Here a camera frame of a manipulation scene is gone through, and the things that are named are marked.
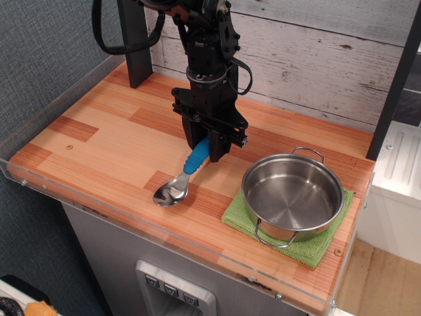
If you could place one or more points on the green folded cloth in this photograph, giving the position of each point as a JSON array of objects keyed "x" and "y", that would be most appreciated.
[{"x": 309, "y": 252}]

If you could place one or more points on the blue handled metal spoon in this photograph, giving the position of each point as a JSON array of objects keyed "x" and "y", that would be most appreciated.
[{"x": 176, "y": 190}]

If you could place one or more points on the white and black box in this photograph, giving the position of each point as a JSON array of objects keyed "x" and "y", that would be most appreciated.
[{"x": 21, "y": 291}]

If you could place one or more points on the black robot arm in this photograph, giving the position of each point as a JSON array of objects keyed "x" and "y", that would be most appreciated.
[{"x": 208, "y": 37}]

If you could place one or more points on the grey toy fridge cabinet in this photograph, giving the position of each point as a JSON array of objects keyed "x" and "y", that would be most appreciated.
[{"x": 113, "y": 251}]

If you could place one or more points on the white toy sink unit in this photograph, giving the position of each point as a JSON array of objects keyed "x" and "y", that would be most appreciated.
[{"x": 390, "y": 217}]

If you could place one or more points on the dark right vertical post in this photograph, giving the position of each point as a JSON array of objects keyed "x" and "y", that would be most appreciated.
[{"x": 401, "y": 74}]

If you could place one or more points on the orange object at corner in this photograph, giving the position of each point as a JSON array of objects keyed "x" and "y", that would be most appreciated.
[{"x": 40, "y": 309}]

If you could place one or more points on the clear acrylic edge guard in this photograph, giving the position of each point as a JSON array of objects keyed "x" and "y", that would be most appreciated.
[{"x": 107, "y": 150}]

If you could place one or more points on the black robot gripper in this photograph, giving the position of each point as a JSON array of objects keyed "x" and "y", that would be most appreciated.
[{"x": 211, "y": 107}]

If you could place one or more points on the silver dispenser button panel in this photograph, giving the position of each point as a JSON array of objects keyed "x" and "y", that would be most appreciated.
[{"x": 167, "y": 294}]

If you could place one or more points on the stainless steel pan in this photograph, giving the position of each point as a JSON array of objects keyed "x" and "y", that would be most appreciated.
[{"x": 291, "y": 197}]

